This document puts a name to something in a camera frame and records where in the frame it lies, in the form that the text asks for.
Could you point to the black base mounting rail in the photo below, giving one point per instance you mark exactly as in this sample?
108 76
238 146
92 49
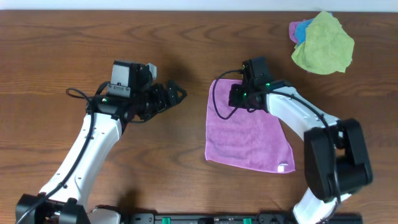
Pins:
217 218

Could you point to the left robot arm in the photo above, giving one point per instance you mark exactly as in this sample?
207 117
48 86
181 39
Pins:
64 198

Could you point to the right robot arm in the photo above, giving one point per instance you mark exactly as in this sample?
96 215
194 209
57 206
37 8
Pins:
336 161

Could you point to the blue microfiber cloth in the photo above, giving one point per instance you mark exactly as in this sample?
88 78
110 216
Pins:
300 32

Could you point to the purple microfiber cloth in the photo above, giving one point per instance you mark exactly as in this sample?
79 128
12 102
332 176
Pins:
253 141

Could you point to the green microfiber cloth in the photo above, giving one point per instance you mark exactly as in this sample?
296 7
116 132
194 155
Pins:
327 48

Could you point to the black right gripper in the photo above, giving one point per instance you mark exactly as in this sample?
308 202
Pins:
233 101

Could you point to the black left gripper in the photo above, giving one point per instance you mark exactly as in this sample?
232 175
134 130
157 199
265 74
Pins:
163 91

